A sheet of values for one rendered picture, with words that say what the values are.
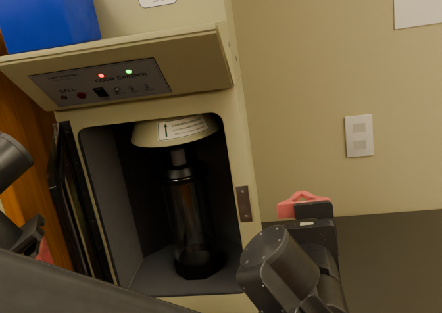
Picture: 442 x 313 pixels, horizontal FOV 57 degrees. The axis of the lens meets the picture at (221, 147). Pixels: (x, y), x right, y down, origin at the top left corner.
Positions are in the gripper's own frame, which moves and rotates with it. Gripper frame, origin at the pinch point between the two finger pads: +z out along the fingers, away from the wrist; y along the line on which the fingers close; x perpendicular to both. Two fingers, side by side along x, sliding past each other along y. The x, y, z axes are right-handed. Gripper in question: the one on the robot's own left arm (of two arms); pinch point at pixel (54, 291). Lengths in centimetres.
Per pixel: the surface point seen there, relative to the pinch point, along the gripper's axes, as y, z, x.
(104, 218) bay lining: -6.9, 4.1, -21.5
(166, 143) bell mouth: -24.6, -1.9, -14.8
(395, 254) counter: -50, 53, -14
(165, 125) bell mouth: -26.4, -4.3, -15.7
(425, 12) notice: -92, 16, -26
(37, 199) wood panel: -1.1, -6.9, -20.6
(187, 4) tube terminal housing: -40.1, -18.5, -9.4
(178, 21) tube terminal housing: -37.7, -17.4, -10.2
